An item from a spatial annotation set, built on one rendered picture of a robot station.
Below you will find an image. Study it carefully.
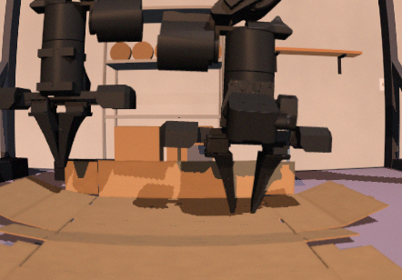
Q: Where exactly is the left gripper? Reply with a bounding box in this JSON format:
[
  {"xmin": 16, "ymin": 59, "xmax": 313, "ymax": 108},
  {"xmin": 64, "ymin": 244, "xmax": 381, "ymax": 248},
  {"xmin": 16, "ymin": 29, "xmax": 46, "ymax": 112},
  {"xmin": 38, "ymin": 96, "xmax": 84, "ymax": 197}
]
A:
[{"xmin": 160, "ymin": 71, "xmax": 332, "ymax": 214}]

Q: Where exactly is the brown cardboard blank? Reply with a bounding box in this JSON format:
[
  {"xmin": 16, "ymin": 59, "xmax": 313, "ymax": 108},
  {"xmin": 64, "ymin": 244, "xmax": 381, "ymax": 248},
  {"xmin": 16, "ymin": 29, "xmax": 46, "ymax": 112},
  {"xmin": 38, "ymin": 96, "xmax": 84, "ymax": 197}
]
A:
[{"xmin": 0, "ymin": 160, "xmax": 402, "ymax": 280}]

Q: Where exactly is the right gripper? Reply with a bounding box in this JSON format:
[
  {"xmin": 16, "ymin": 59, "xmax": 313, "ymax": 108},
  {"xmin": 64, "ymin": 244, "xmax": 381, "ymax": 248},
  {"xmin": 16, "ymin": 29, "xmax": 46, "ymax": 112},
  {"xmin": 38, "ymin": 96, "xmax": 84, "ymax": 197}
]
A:
[{"xmin": 0, "ymin": 40, "xmax": 136, "ymax": 168}]

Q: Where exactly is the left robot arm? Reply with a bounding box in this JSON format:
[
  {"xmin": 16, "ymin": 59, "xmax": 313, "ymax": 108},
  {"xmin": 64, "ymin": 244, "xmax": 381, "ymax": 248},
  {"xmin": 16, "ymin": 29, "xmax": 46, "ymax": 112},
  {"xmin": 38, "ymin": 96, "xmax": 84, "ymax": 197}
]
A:
[{"xmin": 156, "ymin": 0, "xmax": 298, "ymax": 144}]

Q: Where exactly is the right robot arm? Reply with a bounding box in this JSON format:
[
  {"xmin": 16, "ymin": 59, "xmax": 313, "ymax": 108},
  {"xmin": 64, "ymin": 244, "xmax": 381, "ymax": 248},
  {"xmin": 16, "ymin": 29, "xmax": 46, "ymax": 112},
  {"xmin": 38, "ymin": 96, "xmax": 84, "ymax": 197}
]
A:
[{"xmin": 30, "ymin": 0, "xmax": 144, "ymax": 43}]

